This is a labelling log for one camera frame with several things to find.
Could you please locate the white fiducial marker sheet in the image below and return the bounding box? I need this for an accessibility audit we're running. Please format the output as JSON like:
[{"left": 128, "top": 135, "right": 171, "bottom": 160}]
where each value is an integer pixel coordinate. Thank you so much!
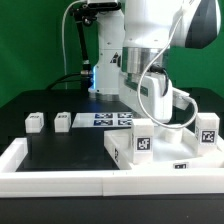
[{"left": 72, "top": 112, "right": 132, "bottom": 128}]

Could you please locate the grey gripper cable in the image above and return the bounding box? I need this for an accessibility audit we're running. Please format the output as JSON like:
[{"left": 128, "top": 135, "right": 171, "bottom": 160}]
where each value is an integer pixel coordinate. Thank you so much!
[{"left": 137, "top": 0, "right": 200, "bottom": 131}]

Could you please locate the white cable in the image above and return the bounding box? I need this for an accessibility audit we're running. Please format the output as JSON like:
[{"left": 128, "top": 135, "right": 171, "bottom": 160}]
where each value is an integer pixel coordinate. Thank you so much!
[{"left": 61, "top": 0, "right": 88, "bottom": 90}]

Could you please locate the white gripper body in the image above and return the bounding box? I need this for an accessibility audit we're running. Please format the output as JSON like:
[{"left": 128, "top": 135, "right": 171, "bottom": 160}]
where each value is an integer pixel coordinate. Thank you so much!
[{"left": 118, "top": 71, "right": 192, "bottom": 124}]

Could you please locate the white square table top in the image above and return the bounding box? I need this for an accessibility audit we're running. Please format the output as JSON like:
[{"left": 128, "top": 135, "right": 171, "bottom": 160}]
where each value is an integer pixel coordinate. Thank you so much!
[{"left": 104, "top": 127, "right": 224, "bottom": 171}]

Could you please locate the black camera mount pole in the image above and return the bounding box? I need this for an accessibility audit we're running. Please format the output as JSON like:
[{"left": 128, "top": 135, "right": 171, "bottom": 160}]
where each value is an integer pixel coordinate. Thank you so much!
[{"left": 70, "top": 3, "right": 97, "bottom": 91}]

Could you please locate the black cable bundle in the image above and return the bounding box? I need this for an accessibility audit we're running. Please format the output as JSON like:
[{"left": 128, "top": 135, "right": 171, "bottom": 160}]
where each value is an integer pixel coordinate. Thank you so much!
[{"left": 45, "top": 73, "right": 91, "bottom": 91}]

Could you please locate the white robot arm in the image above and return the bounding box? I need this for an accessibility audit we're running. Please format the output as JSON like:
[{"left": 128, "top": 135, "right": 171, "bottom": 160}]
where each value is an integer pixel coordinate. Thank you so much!
[{"left": 87, "top": 0, "right": 221, "bottom": 124}]

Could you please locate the white U-shaped obstacle fence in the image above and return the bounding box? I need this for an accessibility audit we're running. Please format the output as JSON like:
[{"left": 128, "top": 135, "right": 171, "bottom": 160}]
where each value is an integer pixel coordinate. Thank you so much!
[{"left": 0, "top": 138, "right": 224, "bottom": 198}]

